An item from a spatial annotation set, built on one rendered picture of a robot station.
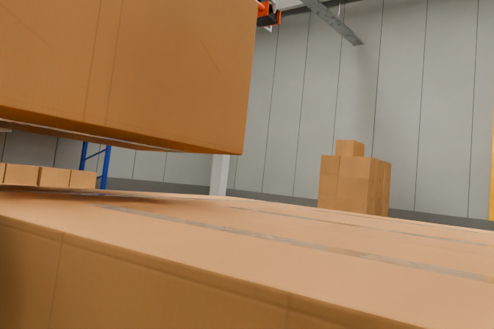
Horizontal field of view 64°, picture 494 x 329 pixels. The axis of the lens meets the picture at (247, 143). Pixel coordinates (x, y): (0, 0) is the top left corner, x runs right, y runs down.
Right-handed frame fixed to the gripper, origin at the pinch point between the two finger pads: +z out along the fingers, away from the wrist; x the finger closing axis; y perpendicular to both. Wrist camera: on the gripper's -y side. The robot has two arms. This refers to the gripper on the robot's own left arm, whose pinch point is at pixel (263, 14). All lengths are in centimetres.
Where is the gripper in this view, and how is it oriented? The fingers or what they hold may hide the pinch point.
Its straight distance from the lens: 145.8
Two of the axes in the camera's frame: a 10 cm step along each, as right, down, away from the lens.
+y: -5.9, -1.5, -8.0
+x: 8.0, 0.3, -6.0
